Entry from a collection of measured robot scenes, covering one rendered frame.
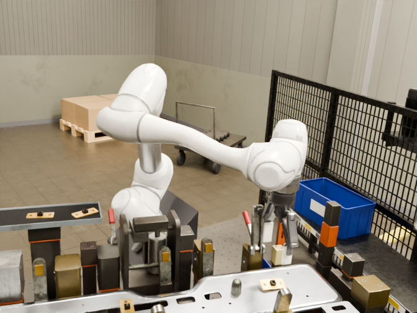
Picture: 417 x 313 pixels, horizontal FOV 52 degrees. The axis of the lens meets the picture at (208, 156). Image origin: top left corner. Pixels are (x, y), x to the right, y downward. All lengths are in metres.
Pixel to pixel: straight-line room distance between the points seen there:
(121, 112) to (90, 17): 6.30
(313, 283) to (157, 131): 0.72
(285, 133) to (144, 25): 7.03
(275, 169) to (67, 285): 0.74
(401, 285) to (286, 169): 0.68
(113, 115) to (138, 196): 0.57
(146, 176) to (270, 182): 0.96
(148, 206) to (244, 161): 0.89
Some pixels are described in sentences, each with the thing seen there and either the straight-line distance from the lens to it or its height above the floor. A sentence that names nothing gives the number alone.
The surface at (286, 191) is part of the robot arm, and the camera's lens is 1.27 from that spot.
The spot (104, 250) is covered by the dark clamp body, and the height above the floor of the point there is 1.08.
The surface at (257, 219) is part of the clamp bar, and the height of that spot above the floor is 1.17.
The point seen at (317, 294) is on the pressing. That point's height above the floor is 1.00.
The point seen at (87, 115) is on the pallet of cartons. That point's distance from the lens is 6.38.
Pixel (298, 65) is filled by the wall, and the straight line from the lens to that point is 5.53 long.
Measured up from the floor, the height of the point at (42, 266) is 1.09.
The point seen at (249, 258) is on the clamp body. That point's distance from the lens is 1.54.
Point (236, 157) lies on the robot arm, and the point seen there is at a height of 1.47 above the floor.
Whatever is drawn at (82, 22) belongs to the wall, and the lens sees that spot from 7.63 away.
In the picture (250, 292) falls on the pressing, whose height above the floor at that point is 1.00.
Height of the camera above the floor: 1.82
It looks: 18 degrees down
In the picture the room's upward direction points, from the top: 3 degrees clockwise
